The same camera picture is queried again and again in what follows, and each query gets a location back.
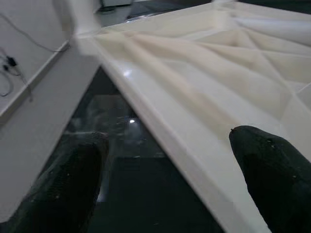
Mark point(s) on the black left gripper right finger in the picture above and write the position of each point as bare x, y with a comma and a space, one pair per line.
279, 184

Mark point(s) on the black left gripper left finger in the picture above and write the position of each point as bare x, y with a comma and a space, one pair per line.
63, 189

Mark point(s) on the white plastic children tabletop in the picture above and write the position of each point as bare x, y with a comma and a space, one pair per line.
206, 85

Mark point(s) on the clear plastic tape strip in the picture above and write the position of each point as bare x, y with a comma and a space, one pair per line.
141, 17
109, 121

